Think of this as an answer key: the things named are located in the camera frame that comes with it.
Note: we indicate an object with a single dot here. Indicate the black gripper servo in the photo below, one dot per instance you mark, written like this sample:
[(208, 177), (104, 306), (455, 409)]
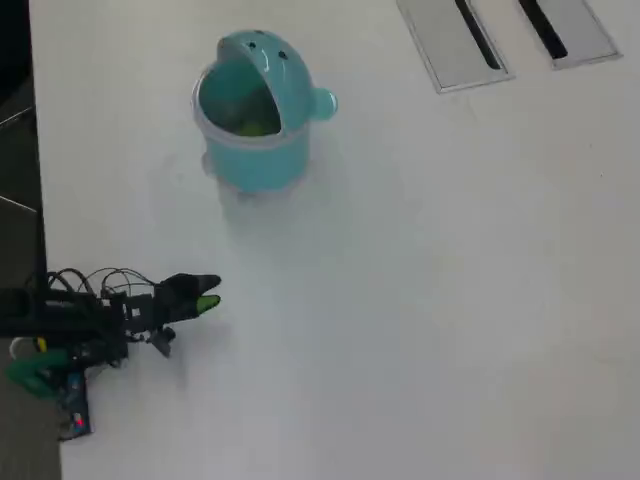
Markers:
[(150, 310)]

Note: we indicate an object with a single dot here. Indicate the green lego block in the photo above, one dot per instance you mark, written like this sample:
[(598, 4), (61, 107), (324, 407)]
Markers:
[(252, 130)]

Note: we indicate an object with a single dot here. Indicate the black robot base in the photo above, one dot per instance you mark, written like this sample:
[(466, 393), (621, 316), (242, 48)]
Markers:
[(107, 352)]

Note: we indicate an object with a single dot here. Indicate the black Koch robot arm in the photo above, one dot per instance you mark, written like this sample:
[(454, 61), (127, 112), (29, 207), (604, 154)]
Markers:
[(60, 312)]

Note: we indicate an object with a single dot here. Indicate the teal whale-shaped bin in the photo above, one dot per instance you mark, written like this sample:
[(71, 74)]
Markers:
[(260, 160)]

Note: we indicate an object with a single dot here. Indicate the blue controller circuit board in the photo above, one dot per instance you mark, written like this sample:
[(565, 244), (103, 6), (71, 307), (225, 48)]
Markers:
[(75, 415)]

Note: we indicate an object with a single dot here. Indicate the white and yellow plastic part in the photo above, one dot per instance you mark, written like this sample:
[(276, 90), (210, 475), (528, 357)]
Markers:
[(22, 342)]

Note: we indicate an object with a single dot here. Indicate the green table clamp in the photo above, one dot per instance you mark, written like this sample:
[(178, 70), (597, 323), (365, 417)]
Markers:
[(30, 372)]

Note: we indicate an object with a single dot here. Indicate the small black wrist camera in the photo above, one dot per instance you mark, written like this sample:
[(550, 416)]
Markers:
[(162, 342)]

